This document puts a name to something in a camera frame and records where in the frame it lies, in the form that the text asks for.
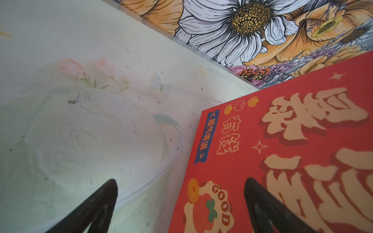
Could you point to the red white paper bag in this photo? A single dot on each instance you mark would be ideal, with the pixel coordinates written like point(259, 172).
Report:
point(307, 141)

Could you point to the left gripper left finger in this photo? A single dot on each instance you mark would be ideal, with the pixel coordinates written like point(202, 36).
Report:
point(94, 214)

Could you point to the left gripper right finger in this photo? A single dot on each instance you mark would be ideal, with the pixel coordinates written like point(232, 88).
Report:
point(268, 214)

